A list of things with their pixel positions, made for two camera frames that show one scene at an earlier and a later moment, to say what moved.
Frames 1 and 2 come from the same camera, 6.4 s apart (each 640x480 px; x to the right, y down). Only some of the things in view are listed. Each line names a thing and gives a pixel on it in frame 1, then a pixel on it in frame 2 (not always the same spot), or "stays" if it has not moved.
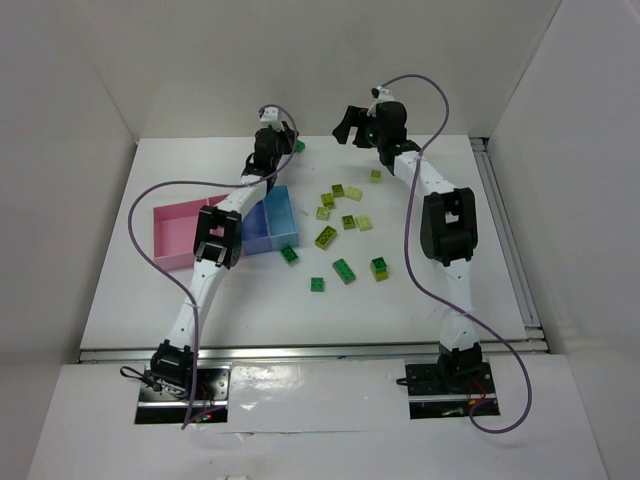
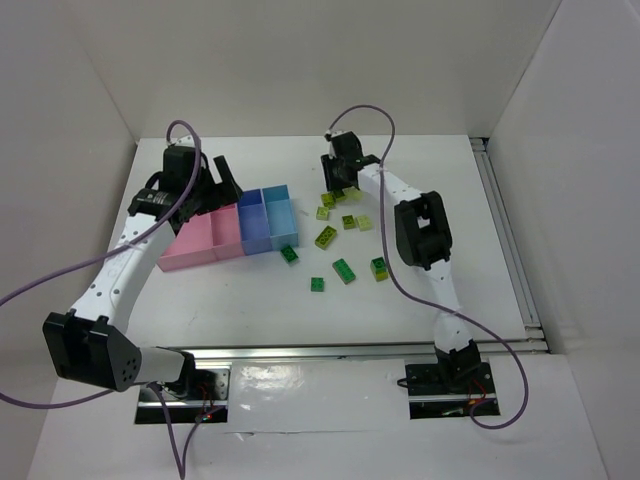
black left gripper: [282, 138] → [211, 189]
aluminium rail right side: [488, 171] stays
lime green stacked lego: [379, 269] stays
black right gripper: [358, 128] → [337, 179]
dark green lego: [289, 254] stays
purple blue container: [256, 232] stays
